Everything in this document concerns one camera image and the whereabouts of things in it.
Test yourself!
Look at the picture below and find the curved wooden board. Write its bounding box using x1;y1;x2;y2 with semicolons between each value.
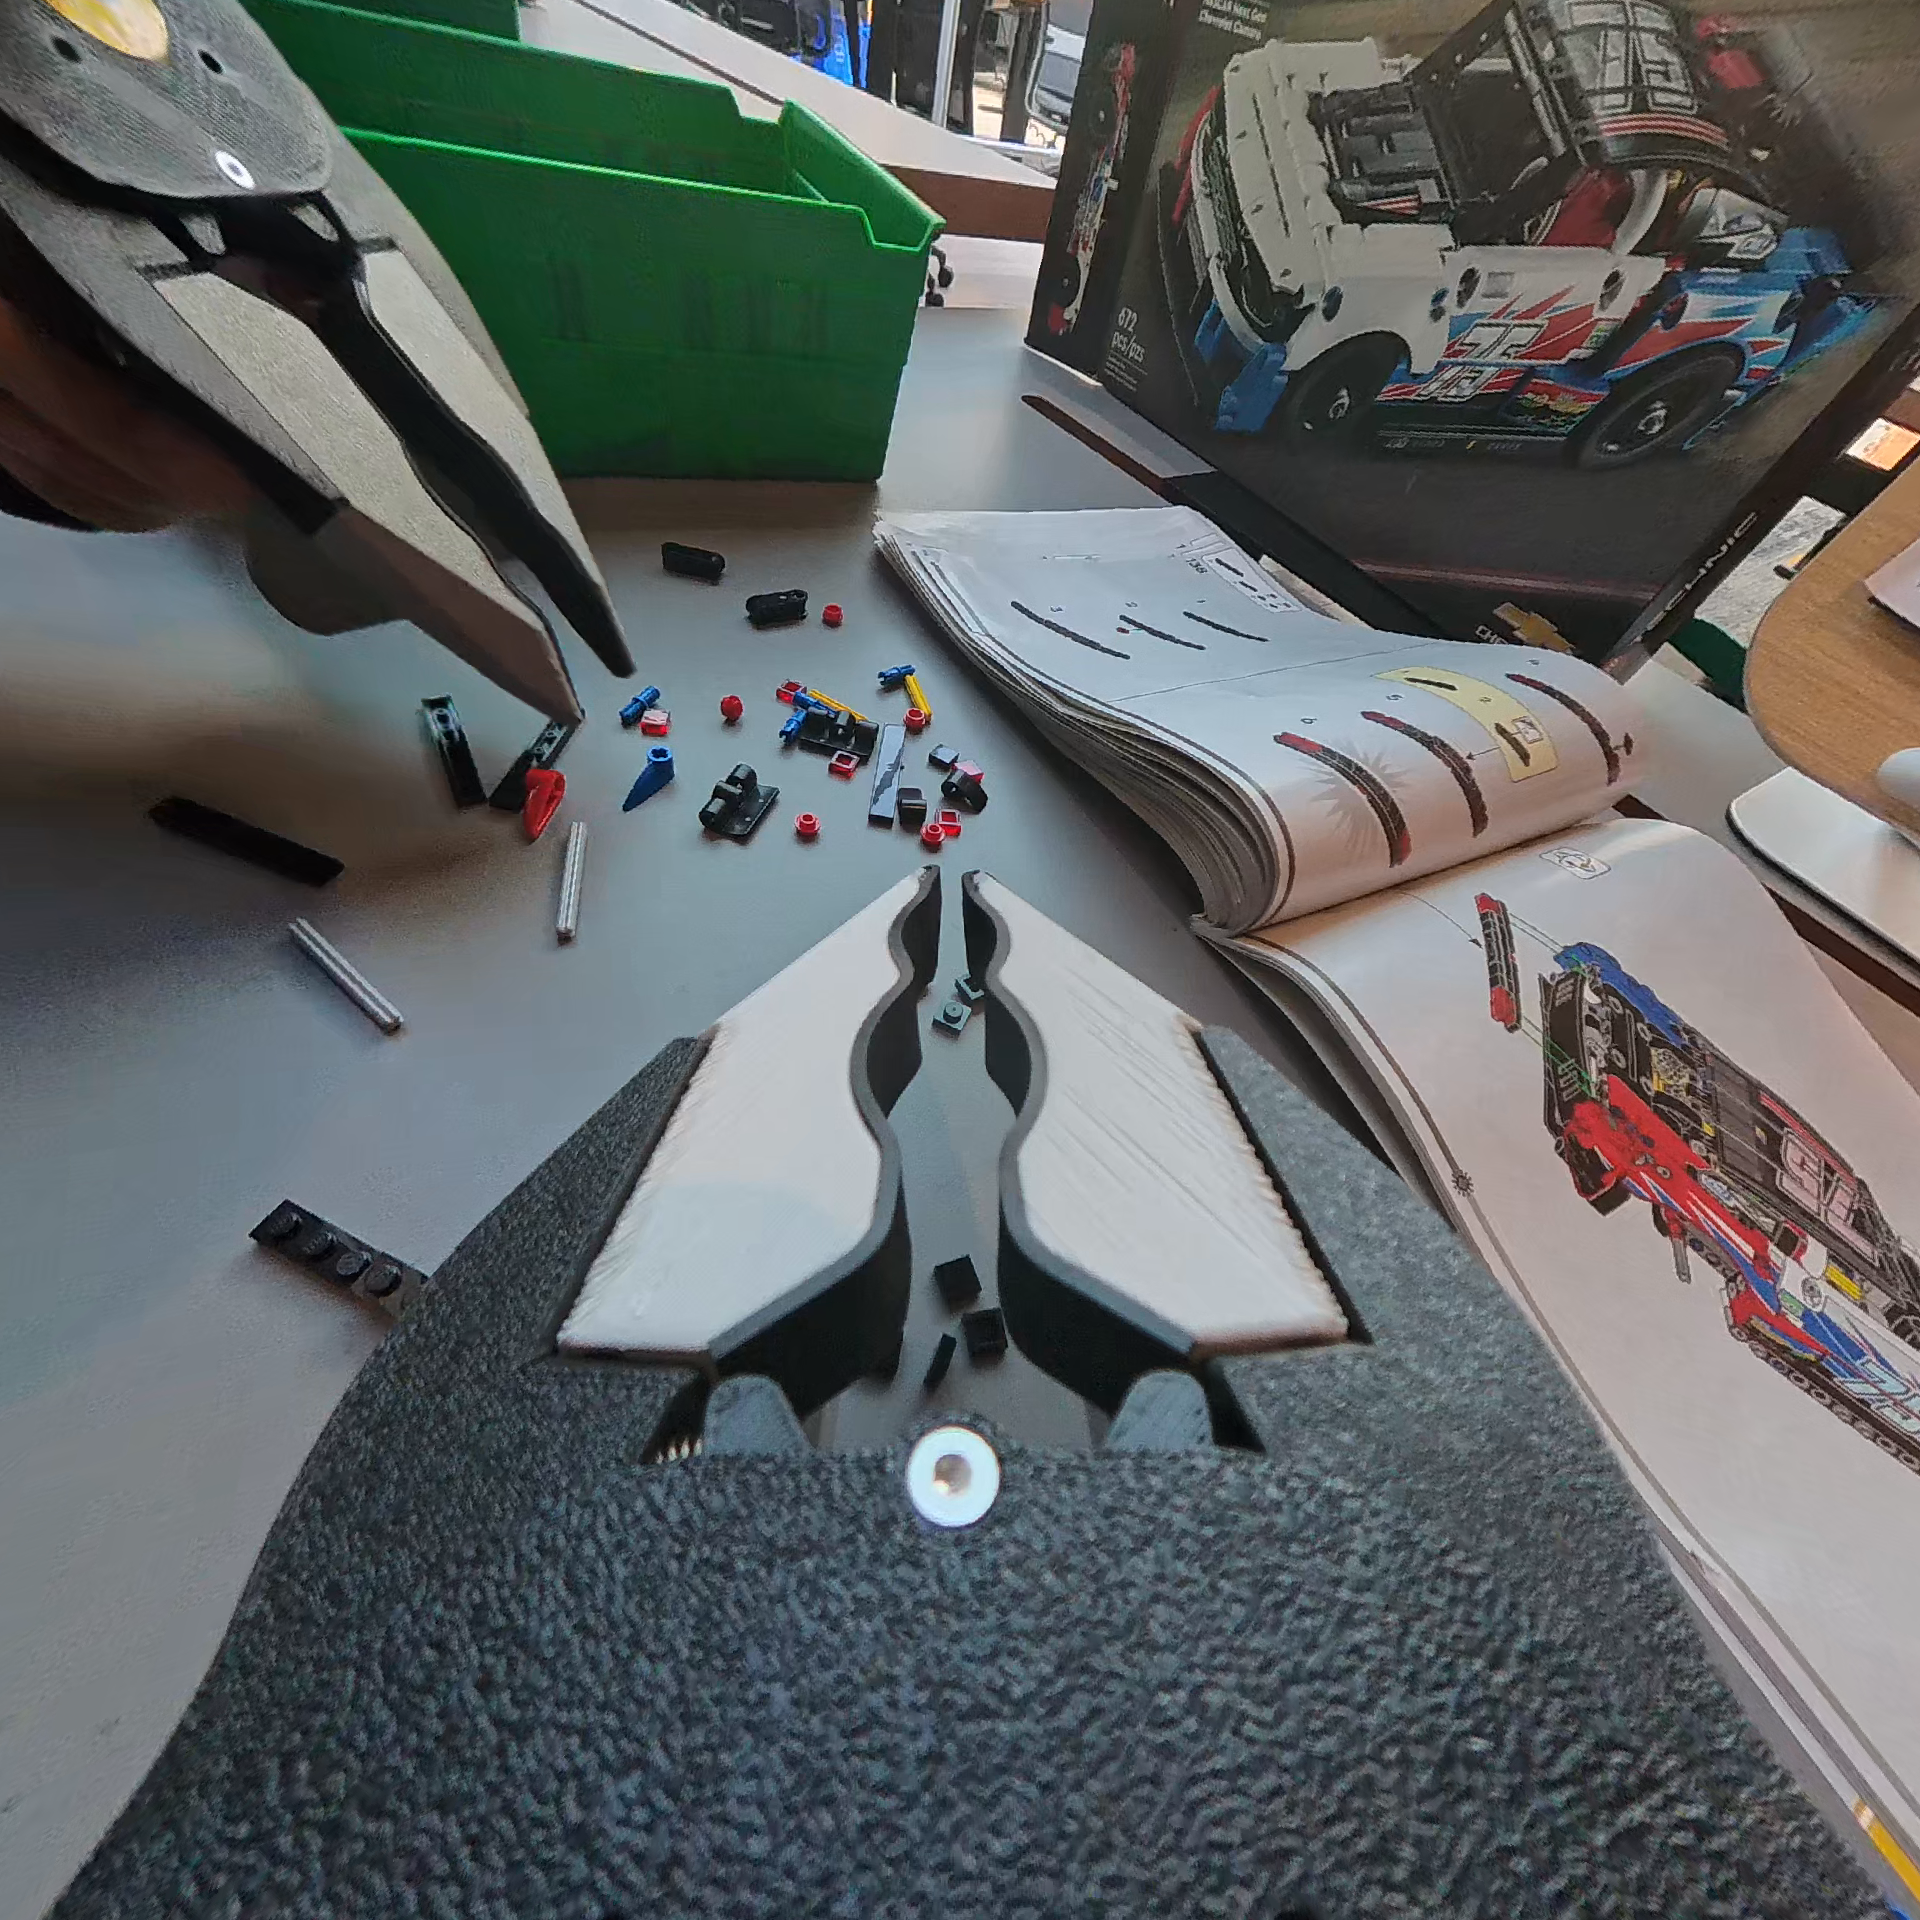
1745;462;1920;840

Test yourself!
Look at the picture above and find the person's left hand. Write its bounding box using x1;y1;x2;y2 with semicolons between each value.
0;292;309;540

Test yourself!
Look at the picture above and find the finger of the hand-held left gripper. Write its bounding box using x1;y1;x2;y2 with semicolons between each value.
353;239;636;676
152;258;585;722

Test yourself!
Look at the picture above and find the cluster of small toy bricks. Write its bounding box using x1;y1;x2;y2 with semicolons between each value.
772;661;992;856

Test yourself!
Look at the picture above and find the grey desk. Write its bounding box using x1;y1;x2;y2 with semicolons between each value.
0;231;1920;1920

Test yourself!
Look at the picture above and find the green plastic bin with divider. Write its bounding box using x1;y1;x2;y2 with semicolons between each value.
248;0;947;485

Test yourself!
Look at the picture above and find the open instruction booklet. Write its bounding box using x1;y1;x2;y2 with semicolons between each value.
874;505;1920;1906

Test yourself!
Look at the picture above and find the long black studded toy plate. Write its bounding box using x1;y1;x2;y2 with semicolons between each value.
248;1197;436;1320

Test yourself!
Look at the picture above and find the black toy car kit box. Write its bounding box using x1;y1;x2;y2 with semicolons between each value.
1024;0;1920;669

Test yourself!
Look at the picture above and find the white flat stand base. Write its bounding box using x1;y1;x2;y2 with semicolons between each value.
1726;765;1920;975

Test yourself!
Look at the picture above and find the black flat toy beam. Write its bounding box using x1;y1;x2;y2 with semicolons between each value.
146;796;348;886

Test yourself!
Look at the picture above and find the black narrow toy beam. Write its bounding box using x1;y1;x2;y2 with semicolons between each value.
486;718;579;812
421;694;486;808

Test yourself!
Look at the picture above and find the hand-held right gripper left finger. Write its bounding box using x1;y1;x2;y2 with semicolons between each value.
555;863;947;1421

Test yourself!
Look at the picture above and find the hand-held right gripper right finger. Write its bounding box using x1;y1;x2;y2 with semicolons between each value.
957;865;1350;1421

